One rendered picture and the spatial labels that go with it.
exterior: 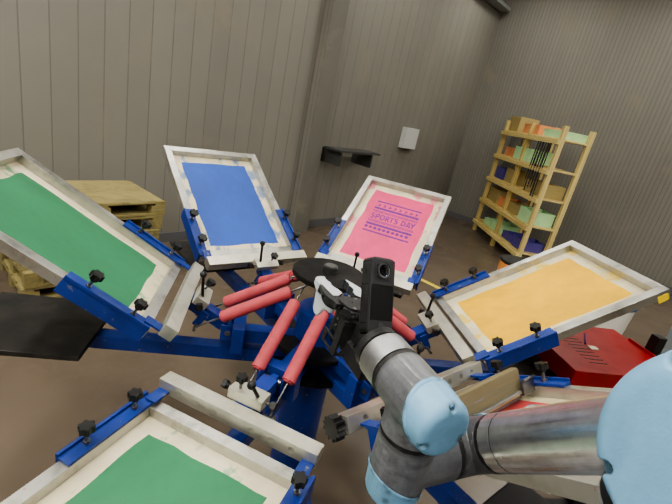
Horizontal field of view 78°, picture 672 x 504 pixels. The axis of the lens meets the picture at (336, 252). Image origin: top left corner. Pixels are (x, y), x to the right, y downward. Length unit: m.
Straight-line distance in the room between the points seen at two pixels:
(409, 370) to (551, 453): 0.17
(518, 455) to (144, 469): 1.03
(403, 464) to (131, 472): 0.94
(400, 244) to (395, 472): 2.06
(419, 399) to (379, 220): 2.23
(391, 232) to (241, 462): 1.69
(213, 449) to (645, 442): 1.23
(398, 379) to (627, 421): 0.29
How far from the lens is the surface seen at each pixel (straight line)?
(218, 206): 2.47
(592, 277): 2.26
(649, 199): 9.50
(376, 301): 0.62
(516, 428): 0.58
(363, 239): 2.56
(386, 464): 0.58
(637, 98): 9.66
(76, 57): 4.79
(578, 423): 0.52
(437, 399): 0.51
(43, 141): 4.79
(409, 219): 2.71
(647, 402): 0.29
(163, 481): 1.34
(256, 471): 1.36
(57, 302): 2.16
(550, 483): 0.99
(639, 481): 0.30
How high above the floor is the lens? 1.97
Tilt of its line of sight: 19 degrees down
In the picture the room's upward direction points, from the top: 12 degrees clockwise
